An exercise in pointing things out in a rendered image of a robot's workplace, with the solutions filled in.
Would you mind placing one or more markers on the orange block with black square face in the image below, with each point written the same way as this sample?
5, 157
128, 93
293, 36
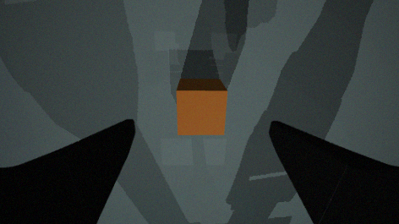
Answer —
201, 107

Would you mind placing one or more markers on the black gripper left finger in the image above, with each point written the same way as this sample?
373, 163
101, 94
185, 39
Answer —
70, 185

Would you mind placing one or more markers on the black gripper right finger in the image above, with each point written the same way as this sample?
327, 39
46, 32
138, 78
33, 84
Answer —
336, 185

